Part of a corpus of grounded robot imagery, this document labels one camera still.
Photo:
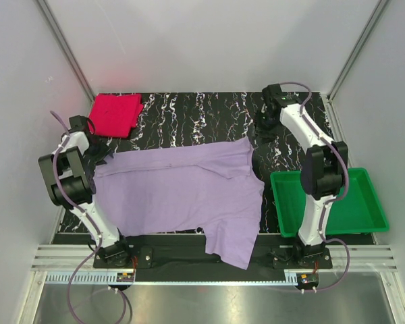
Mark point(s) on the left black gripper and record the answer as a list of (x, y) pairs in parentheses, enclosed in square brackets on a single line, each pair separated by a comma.
[(98, 159)]

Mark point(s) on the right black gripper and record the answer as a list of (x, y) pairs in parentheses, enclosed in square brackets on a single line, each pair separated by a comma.
[(267, 136)]

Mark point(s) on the lavender t shirt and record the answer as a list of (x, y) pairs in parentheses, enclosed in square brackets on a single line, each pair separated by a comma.
[(211, 187)]

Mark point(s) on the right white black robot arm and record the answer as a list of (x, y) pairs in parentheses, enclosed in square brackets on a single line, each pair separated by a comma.
[(324, 176)]

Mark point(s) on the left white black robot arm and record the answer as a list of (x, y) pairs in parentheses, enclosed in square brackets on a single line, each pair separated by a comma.
[(69, 176)]

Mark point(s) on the folded pink t shirt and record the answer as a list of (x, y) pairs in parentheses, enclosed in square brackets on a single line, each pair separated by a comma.
[(115, 115)]

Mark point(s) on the black marbled table mat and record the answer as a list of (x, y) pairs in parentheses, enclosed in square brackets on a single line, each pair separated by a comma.
[(184, 118)]

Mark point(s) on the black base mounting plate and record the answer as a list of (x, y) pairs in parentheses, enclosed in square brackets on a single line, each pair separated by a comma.
[(184, 254)]

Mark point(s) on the green plastic tray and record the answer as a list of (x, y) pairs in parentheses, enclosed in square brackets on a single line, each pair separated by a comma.
[(359, 213)]

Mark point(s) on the left connector board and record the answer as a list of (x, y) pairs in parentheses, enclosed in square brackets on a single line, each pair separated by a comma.
[(125, 277)]

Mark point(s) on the connector board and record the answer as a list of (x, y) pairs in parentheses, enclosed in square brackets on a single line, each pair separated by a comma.
[(307, 278), (125, 277)]

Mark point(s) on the right connector board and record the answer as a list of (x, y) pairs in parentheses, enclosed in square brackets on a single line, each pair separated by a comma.
[(307, 278)]

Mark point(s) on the white slotted cable duct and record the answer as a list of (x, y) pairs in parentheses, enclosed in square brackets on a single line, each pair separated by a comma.
[(282, 278)]

